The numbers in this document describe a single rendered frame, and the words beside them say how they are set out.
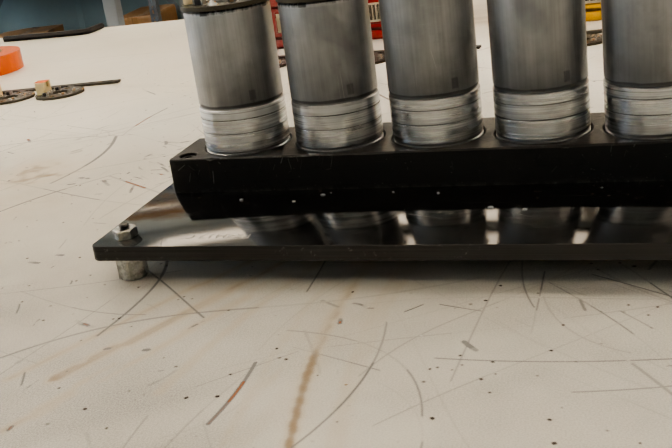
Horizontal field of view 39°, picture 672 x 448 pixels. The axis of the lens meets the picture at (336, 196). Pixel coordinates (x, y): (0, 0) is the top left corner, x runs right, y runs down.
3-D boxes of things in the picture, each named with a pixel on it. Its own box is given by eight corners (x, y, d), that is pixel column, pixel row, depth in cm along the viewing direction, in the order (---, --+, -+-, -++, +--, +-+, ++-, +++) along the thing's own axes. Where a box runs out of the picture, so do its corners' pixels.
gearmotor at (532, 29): (590, 175, 24) (581, -32, 22) (492, 178, 25) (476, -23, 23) (594, 146, 26) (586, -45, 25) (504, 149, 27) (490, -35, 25)
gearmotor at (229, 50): (278, 184, 27) (249, -1, 25) (198, 186, 27) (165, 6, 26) (305, 157, 29) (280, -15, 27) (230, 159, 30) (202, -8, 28)
